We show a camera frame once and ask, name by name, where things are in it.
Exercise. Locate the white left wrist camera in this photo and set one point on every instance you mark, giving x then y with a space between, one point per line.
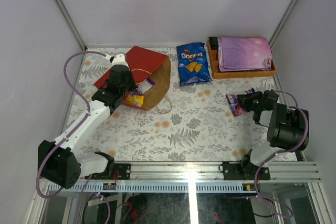
119 59

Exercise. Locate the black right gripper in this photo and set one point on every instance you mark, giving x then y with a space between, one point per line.
245 98

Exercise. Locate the orange wooden tray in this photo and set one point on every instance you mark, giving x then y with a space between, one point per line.
216 74

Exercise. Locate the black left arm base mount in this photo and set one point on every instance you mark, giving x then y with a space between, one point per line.
119 171

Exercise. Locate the aluminium front rail frame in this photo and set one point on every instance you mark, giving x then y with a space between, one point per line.
164 176

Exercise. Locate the yellow snack packet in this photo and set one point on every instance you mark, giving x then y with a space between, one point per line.
136 100

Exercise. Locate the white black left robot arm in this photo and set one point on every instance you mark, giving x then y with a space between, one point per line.
59 160

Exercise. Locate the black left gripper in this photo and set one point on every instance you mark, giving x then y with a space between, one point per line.
126 77

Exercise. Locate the purple snack packet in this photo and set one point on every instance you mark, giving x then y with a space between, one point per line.
144 86
232 101

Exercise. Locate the blue Doritos chip bag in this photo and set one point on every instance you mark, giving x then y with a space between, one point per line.
192 64

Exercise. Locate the red brown paper bag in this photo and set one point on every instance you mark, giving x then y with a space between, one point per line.
139 79

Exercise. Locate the purple snowflake cloth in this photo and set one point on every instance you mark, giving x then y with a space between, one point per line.
240 54

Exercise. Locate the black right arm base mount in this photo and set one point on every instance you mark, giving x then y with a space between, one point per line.
237 171

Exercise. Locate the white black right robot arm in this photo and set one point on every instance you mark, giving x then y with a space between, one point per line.
288 128

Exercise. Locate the black object in tray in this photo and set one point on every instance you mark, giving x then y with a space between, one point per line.
213 42

